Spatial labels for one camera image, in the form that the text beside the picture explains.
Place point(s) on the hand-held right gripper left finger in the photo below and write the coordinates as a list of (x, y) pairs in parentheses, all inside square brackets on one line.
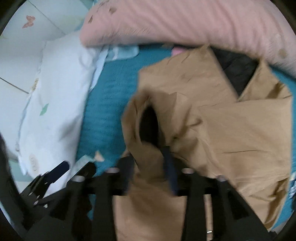
[(127, 176)]

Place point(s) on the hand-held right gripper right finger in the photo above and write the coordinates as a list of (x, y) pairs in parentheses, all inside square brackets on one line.
[(170, 171)]

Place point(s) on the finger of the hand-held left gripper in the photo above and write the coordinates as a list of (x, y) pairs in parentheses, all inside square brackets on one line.
[(84, 170), (57, 171)]

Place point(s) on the tan coat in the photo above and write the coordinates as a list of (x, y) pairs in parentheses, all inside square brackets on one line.
[(222, 129)]

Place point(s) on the teal printed blanket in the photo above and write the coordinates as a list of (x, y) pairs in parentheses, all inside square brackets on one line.
[(108, 111)]

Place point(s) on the white pillow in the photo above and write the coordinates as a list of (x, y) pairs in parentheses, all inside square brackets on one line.
[(57, 104)]

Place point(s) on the light blue cloth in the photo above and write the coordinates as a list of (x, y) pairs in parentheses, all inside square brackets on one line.
[(122, 52)]

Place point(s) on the pink pillow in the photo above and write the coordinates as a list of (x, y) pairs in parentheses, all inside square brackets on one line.
[(185, 23)]

